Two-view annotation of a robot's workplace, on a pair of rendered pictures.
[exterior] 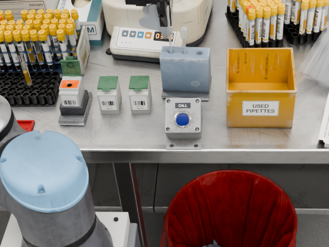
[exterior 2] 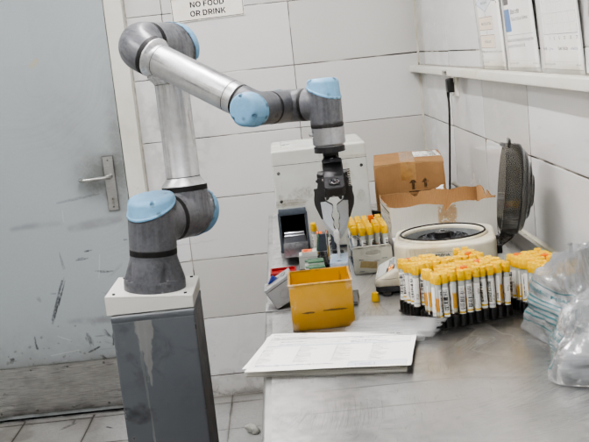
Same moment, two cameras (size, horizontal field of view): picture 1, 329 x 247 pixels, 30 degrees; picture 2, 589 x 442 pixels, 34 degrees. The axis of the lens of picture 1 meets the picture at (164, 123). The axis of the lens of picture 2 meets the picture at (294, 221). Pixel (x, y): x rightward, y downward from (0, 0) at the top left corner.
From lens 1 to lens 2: 228 cm
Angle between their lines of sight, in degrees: 77
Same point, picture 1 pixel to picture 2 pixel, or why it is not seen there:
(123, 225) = (179, 294)
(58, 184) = (131, 203)
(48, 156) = (151, 196)
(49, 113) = not seen: hidden behind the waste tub
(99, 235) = (148, 267)
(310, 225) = not seen: outside the picture
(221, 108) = not seen: hidden behind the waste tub
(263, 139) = (279, 325)
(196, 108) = (280, 278)
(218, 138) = (279, 315)
